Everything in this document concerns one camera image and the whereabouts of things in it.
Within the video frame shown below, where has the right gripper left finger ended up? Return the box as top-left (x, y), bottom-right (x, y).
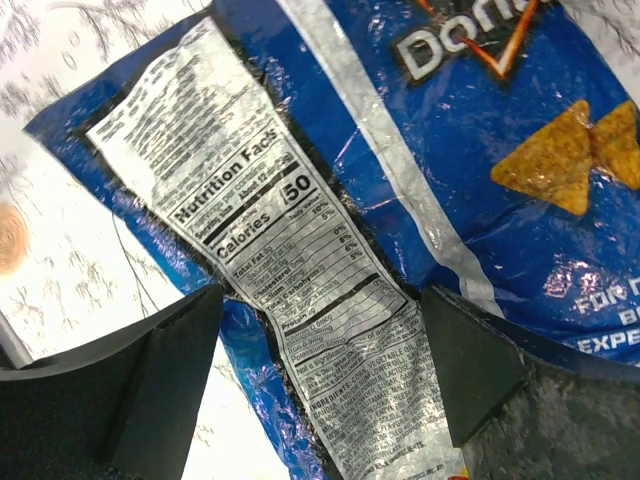
top-left (1, 285), bottom-right (223, 479)

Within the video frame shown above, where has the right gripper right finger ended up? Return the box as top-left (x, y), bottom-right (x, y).
top-left (421, 285), bottom-right (639, 479)

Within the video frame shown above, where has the floral table mat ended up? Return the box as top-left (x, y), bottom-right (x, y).
top-left (1, 1), bottom-right (639, 479)

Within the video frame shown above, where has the blue Doritos chips bag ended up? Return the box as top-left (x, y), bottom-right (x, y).
top-left (26, 1), bottom-right (639, 479)

